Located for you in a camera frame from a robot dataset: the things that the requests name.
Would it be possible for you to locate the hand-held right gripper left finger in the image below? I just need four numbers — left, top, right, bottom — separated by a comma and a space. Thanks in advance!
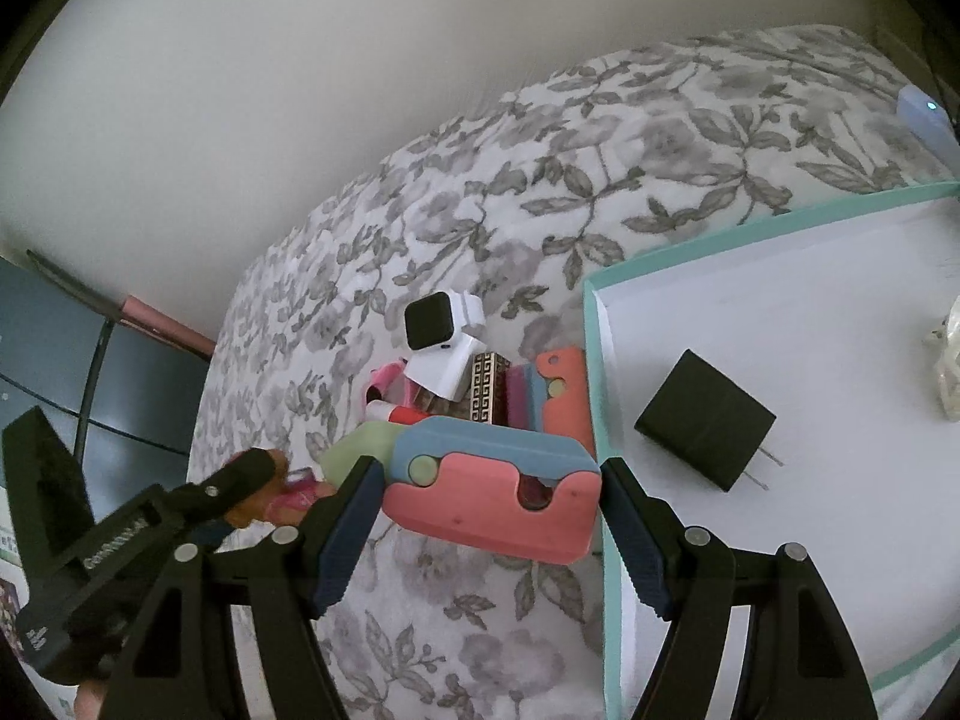
101, 456, 387, 720

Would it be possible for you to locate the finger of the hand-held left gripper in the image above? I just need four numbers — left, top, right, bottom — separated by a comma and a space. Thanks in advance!
176, 448, 280, 541

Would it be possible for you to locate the black power adapter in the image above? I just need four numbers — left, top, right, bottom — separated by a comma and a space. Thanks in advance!
634, 349, 785, 494

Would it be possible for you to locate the grey floral blanket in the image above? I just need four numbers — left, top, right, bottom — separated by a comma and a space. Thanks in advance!
187, 24, 960, 720

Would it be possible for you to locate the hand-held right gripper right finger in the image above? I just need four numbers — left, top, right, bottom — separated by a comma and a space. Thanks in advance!
600, 456, 878, 720

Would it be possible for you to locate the large pink blue folding toy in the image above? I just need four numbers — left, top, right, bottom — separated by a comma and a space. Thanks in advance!
322, 414, 603, 566

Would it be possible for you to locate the orange plastic toy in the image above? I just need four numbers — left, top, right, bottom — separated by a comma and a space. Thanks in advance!
223, 450, 292, 531

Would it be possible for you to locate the red white tube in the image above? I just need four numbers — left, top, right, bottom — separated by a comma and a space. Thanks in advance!
365, 399, 434, 428

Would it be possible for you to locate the gold patterned small box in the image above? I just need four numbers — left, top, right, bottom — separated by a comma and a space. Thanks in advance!
469, 351, 515, 427

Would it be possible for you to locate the white power adapter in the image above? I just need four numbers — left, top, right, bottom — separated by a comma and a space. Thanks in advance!
403, 289, 486, 404

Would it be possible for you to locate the white device with light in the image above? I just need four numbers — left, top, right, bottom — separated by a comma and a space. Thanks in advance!
896, 84, 960, 181

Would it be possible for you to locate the reddish pink bar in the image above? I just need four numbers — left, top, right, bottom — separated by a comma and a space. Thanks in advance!
122, 295, 218, 359

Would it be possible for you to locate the cream crumpled item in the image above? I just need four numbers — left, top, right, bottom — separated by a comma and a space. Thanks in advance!
922, 292, 960, 421

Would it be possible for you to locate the pink plastic item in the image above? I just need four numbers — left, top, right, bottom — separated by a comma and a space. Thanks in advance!
365, 361, 428, 406

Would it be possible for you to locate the teal rimmed white box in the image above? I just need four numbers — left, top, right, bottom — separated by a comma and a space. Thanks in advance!
581, 180, 960, 720

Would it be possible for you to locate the dark blue cabinet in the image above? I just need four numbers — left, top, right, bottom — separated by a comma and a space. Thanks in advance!
0, 255, 215, 541

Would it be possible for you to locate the small pink blue striped toy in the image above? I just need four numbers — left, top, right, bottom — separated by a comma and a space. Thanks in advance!
506, 347, 599, 458

